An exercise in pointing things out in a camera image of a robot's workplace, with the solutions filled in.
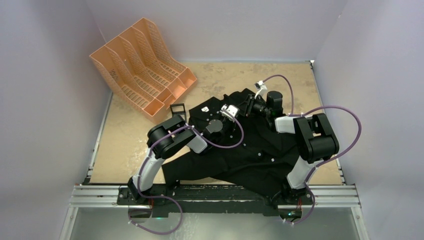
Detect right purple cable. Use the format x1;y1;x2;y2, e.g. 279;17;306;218
255;74;363;226

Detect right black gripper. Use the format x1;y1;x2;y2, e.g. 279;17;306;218
235;94;271;118

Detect orange plastic file organizer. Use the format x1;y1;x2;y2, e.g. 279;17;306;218
89;18;198;124

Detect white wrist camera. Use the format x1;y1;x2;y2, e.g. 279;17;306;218
254;80;268;99
219;104;240;122

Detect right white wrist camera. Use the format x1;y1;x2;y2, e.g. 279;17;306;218
254;80;268;99

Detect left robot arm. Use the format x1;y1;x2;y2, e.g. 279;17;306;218
127;115;245;205

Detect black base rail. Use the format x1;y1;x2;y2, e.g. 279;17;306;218
116;184;312;218

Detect purple cable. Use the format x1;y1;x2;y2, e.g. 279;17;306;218
255;74;363;226
127;105;245;236

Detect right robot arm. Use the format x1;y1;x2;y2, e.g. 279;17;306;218
241;91;340;204

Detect aluminium frame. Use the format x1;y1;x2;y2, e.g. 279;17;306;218
59;184;369;240

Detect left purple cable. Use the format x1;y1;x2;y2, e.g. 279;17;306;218
127;105;245;236

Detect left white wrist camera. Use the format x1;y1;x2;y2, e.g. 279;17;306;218
219;104;240;122

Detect black button shirt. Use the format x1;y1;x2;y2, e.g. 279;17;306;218
160;87;301;196

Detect small black rectangular frame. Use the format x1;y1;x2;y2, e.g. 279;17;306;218
169;103;187;121

